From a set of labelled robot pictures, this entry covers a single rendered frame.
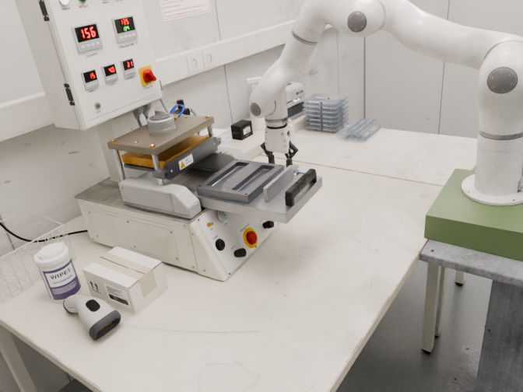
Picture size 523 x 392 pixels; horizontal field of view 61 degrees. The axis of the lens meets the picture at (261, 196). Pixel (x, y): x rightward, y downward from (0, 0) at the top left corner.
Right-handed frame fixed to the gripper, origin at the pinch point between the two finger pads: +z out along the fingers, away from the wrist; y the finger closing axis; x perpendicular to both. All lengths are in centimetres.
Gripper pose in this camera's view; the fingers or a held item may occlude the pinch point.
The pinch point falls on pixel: (280, 163)
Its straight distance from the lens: 170.1
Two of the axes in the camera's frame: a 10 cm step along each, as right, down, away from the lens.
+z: 1.0, 8.9, 4.5
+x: -5.5, 4.3, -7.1
